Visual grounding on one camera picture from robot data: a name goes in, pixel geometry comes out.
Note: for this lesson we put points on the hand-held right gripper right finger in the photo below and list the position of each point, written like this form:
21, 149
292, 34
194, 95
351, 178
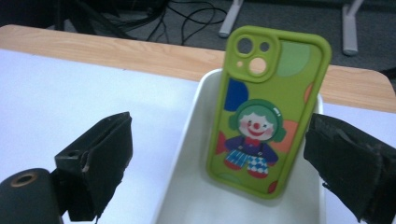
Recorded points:
351, 161

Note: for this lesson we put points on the white table sheet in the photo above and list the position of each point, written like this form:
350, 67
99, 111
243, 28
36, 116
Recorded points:
77, 93

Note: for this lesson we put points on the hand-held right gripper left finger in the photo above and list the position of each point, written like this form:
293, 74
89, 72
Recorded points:
106, 155

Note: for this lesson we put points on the black metal stand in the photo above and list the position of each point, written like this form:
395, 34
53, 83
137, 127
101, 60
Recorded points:
81, 18

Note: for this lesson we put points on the white plastic storage bin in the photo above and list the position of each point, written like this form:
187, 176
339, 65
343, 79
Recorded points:
193, 199

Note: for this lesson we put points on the green clown phone case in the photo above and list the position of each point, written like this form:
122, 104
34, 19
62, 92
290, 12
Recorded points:
280, 93

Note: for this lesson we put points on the white metal stand frame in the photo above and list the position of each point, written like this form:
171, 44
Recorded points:
350, 31

